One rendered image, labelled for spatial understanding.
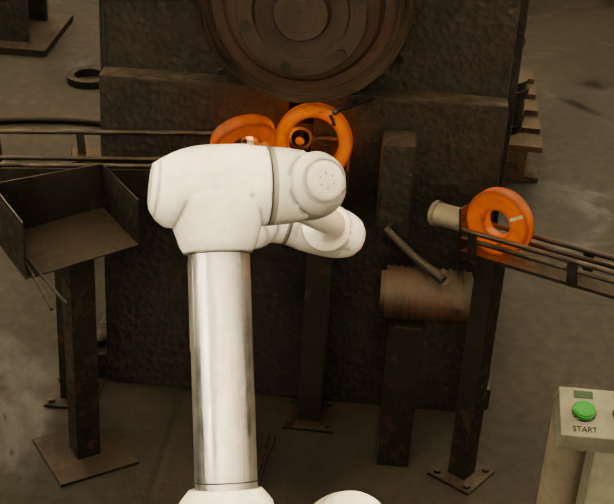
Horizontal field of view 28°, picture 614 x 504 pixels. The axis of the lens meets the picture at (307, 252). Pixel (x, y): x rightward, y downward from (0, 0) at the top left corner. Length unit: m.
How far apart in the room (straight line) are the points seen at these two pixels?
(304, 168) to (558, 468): 0.94
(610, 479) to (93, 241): 1.22
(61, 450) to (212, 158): 1.34
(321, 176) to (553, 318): 1.94
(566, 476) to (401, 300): 0.57
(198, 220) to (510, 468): 1.46
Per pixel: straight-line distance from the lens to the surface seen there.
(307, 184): 1.99
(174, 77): 2.99
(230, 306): 1.98
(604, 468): 2.43
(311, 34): 2.69
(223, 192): 1.98
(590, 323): 3.85
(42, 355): 3.53
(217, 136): 2.86
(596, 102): 5.51
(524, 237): 2.74
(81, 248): 2.80
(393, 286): 2.87
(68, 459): 3.14
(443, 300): 2.87
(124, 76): 3.00
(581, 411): 2.38
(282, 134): 2.93
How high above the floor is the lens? 1.95
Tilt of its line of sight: 29 degrees down
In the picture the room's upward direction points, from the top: 3 degrees clockwise
